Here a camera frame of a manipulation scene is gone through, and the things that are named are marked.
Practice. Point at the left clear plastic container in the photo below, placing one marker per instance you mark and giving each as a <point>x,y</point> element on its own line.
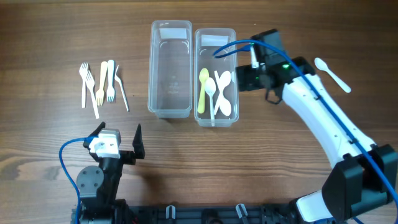
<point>170,69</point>

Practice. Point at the thin-handled white spoon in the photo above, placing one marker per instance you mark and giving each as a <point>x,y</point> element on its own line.
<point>210,88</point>

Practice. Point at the yellow plastic fork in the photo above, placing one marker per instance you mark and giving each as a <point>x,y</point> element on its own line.
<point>102,79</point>

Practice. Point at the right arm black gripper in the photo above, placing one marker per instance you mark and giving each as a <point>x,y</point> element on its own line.
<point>247,78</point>

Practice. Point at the white spoon bowl down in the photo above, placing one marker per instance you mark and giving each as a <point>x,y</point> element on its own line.
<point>224,107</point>

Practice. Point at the clear plastic container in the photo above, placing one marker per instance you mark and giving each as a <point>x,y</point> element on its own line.
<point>170,69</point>
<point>207,41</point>

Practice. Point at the white spoon bowl up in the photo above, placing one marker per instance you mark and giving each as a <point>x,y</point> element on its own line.
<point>224,79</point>

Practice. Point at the thick-handled white spoon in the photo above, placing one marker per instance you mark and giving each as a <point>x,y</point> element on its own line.
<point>321,65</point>

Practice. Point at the thin white plastic fork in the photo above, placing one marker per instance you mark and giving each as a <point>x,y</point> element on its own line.
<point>120,82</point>

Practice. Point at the pale blue plastic fork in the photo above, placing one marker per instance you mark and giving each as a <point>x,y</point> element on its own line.
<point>110,93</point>

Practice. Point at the leftmost white plastic fork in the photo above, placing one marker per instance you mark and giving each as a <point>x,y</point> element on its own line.
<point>83,71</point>

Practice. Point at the right clear plastic container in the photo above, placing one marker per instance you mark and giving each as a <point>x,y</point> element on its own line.
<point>207,41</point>

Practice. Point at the yellow plastic spoon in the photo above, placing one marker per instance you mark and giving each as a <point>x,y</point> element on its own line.
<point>203,76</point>

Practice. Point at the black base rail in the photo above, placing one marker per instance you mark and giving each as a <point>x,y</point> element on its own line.
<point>240,213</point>

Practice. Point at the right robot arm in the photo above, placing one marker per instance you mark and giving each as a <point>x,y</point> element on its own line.
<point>363,174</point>

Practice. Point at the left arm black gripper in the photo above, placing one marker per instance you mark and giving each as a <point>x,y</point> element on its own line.
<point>129,155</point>

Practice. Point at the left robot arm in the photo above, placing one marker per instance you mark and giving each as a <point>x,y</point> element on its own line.
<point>98,185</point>

